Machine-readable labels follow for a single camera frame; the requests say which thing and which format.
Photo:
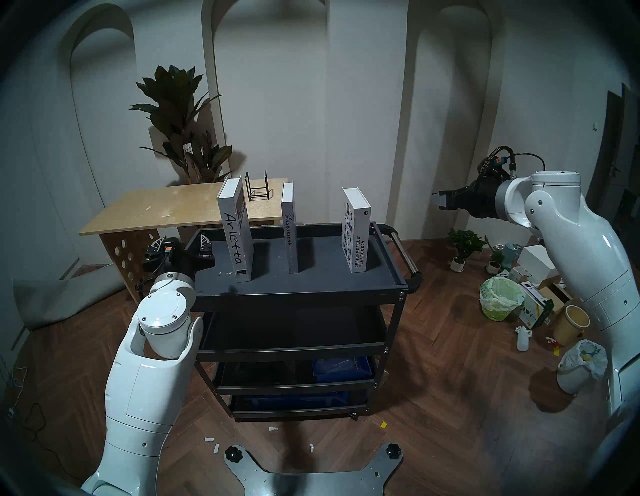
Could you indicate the beige plastic bucket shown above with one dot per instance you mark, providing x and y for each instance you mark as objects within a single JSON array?
[{"x": 570, "y": 327}]

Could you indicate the black star knob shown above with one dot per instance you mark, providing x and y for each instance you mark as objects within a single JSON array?
[
  {"x": 394, "y": 451},
  {"x": 233, "y": 454}
]

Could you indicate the green and white carton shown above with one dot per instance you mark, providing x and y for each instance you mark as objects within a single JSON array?
[{"x": 534, "y": 305}]

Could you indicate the white cardboard box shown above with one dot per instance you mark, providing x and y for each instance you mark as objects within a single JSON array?
[{"x": 535, "y": 262}]

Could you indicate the small green plant white pot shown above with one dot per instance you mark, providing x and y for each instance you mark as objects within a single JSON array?
[{"x": 465, "y": 242}]

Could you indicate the white bin with white bag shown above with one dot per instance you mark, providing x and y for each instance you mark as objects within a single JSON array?
[{"x": 580, "y": 365}]

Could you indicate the small white plastic bottle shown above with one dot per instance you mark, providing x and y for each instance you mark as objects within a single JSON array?
[{"x": 522, "y": 341}]

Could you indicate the light wooden table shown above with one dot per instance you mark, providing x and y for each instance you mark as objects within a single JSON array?
[{"x": 165, "y": 205}]

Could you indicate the tiny potted plant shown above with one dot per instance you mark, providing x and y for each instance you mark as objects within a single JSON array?
[{"x": 495, "y": 260}]

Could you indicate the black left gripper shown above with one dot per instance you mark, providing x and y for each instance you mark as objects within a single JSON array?
[{"x": 182, "y": 262}]

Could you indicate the long blue plastic bin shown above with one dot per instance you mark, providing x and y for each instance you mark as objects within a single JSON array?
[{"x": 300, "y": 400}]

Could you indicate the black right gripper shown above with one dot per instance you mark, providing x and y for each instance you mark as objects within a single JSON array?
[{"x": 482, "y": 197}]

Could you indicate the teal watering can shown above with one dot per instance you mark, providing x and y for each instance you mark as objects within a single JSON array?
[{"x": 511, "y": 255}]

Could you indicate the dark door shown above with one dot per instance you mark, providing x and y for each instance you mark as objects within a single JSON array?
[{"x": 617, "y": 130}]

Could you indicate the white Design Hotels yearbook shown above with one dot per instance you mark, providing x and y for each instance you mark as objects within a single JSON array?
[{"x": 356, "y": 235}]

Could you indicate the large white Arletta book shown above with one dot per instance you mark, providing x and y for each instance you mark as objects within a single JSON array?
[{"x": 237, "y": 240}]

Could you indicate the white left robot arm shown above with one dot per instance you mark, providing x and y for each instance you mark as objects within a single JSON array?
[{"x": 145, "y": 400}]

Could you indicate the tall dark-leaved potted plant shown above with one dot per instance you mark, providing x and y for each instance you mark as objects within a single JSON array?
[{"x": 172, "y": 100}]

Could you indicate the bin with green bag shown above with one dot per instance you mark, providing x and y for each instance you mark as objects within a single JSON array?
[{"x": 500, "y": 297}]

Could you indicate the black three-tier utility cart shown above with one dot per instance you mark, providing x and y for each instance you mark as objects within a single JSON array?
[{"x": 320, "y": 280}]

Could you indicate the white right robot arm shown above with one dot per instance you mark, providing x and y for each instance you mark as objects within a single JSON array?
[{"x": 585, "y": 250}]

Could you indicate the thin white Discontent book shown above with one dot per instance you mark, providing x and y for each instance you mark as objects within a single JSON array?
[{"x": 290, "y": 235}]

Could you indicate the grey metal robot base plate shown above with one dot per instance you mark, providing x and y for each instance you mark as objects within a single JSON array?
[{"x": 310, "y": 485}]

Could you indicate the open brown cardboard box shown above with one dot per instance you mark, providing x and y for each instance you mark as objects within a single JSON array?
[{"x": 557, "y": 296}]

